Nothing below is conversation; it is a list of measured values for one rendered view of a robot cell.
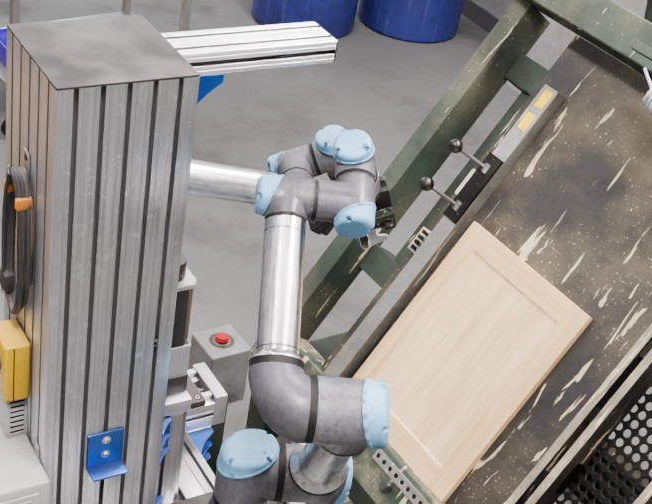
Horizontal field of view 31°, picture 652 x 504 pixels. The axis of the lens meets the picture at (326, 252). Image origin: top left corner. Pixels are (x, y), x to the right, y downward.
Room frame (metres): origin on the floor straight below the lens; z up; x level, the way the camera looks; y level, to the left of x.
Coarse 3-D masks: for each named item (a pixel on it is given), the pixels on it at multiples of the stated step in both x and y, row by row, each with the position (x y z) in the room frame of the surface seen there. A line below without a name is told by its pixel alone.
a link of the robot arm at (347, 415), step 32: (320, 384) 1.56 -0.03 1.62; (352, 384) 1.57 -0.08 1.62; (384, 384) 1.60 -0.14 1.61; (320, 416) 1.51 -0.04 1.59; (352, 416) 1.52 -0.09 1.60; (384, 416) 1.53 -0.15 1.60; (288, 448) 1.79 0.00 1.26; (320, 448) 1.61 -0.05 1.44; (352, 448) 1.53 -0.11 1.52; (288, 480) 1.73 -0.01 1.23; (320, 480) 1.69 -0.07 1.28
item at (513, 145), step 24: (552, 96) 2.79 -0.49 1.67; (504, 144) 2.75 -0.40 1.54; (528, 144) 2.76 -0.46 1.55; (504, 168) 2.72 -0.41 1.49; (432, 240) 2.64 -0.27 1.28; (408, 264) 2.62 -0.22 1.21; (432, 264) 2.61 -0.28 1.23; (408, 288) 2.57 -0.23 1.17; (384, 312) 2.55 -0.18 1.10; (360, 336) 2.53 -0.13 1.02; (336, 360) 2.51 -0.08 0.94; (360, 360) 2.51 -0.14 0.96
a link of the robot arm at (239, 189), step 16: (192, 160) 2.19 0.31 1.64; (192, 176) 2.16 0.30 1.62; (208, 176) 2.17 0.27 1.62; (224, 176) 2.18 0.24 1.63; (240, 176) 2.19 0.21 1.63; (256, 176) 2.20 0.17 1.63; (304, 176) 2.25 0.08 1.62; (192, 192) 2.16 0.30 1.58; (208, 192) 2.16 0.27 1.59; (224, 192) 2.16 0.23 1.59; (240, 192) 2.17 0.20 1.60
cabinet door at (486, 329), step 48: (480, 240) 2.60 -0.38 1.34; (432, 288) 2.56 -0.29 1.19; (480, 288) 2.50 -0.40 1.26; (528, 288) 2.43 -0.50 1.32; (384, 336) 2.52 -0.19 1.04; (432, 336) 2.45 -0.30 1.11; (480, 336) 2.39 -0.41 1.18; (528, 336) 2.34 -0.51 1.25; (576, 336) 2.29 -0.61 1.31; (432, 384) 2.35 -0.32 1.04; (480, 384) 2.30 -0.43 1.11; (528, 384) 2.24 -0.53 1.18; (432, 432) 2.26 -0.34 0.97; (480, 432) 2.20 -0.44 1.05; (432, 480) 2.16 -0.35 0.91
